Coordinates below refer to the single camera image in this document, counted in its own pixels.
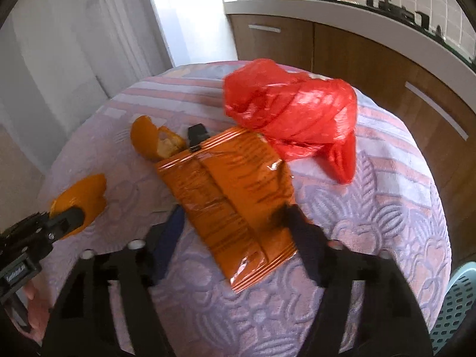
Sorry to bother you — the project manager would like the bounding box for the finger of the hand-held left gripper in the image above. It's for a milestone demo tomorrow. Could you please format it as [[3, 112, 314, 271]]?
[[45, 207, 85, 240]]

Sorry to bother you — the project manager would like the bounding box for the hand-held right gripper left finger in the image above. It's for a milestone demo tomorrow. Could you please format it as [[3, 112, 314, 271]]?
[[41, 205, 187, 357]]

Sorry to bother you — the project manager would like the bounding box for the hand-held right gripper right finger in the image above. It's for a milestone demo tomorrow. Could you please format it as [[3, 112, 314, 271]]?
[[284, 204, 434, 357]]

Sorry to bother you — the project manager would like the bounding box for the curved orange peel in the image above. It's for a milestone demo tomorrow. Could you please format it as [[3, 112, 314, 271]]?
[[50, 174, 108, 236]]

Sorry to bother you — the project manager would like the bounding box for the orange snack packet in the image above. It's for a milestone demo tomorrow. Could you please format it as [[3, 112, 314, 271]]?
[[155, 126, 298, 294]]

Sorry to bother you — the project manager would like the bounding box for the teal plastic basket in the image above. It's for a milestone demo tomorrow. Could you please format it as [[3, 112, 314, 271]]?
[[429, 262, 476, 356]]

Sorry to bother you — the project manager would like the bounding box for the person's left hand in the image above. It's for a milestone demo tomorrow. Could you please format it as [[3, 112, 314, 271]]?
[[23, 279, 52, 343]]

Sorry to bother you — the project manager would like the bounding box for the pink patterned blanket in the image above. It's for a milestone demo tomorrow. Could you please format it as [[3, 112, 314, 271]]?
[[37, 61, 452, 357]]

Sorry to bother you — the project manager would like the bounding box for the folded orange peel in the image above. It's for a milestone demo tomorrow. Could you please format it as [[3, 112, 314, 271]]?
[[130, 115, 186, 162]]

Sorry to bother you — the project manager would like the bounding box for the black clip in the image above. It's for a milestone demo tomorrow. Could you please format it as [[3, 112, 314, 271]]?
[[186, 123, 209, 152]]

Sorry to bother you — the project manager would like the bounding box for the red plastic bag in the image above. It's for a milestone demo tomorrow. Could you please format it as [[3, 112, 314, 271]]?
[[222, 58, 358, 184]]

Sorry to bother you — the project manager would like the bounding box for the black gas stove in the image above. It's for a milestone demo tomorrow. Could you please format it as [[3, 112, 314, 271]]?
[[316, 0, 476, 64]]

